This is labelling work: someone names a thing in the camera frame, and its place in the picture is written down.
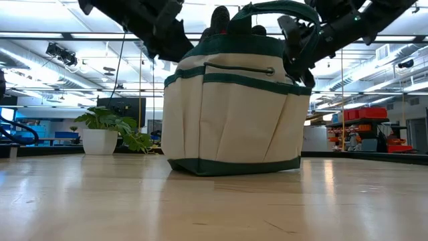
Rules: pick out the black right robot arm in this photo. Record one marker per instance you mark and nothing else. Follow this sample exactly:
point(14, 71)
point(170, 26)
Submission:
point(368, 20)

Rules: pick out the cream green canvas gardening bag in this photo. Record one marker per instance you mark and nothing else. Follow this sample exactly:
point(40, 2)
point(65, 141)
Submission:
point(234, 127)

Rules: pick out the black shelf rack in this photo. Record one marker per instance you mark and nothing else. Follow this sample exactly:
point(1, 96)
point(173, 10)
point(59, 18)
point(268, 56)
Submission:
point(357, 122)

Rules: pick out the black ceiling spotlights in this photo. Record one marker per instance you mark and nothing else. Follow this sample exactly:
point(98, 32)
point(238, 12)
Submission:
point(61, 55)

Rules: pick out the black aluminium table frame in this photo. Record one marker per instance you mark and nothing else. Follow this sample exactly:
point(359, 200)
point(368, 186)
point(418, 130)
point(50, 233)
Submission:
point(368, 158)

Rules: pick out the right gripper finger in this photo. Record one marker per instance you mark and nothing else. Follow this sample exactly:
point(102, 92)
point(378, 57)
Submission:
point(289, 28)
point(307, 78)

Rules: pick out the black monitor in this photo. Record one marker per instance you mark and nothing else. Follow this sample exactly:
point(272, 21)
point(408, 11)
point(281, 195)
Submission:
point(132, 110)

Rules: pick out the green potted plant white pot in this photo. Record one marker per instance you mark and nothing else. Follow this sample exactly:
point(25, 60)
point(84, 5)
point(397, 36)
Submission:
point(100, 140)

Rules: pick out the red black-tipped gardening glove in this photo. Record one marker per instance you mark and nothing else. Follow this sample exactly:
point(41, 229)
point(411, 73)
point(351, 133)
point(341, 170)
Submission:
point(219, 20)

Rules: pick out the black security camera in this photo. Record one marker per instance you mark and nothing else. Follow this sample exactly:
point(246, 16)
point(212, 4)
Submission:
point(406, 63)

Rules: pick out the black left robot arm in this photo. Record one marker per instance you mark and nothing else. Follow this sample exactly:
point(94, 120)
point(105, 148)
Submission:
point(117, 13)

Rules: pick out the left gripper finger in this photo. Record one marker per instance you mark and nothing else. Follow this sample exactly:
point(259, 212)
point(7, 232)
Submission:
point(170, 16)

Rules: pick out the red storage bins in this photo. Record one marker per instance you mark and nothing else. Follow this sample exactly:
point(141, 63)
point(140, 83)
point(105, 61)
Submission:
point(366, 113)

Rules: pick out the red crate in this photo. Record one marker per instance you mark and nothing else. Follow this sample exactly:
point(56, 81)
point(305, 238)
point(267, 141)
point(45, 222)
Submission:
point(399, 148)

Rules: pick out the silver ventilation duct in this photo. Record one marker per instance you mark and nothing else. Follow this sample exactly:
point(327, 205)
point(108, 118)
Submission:
point(368, 72)

